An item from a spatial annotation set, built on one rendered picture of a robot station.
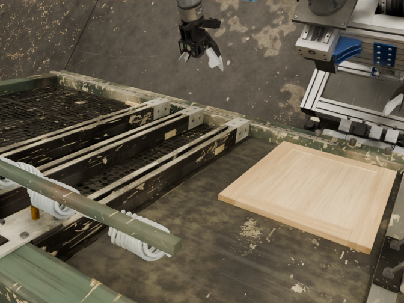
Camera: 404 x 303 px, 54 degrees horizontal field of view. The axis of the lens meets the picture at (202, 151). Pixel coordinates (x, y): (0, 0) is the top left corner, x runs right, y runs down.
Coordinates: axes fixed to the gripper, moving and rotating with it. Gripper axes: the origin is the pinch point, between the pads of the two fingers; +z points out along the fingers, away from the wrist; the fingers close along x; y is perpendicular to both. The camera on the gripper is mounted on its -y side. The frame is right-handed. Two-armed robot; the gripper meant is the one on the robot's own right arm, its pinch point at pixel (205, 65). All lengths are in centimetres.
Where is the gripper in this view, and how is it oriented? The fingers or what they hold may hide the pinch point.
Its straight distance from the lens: 139.8
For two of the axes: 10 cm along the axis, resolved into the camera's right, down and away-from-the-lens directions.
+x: 8.4, 3.1, -4.5
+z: 1.6, 6.6, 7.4
